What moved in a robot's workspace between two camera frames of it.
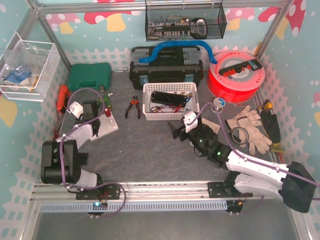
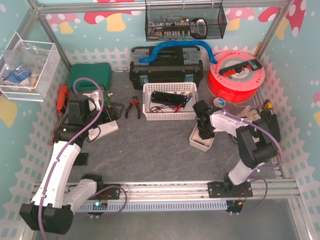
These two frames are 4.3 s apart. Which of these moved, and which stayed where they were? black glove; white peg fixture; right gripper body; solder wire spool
Moved: right gripper body
Stayed: solder wire spool; white peg fixture; black glove
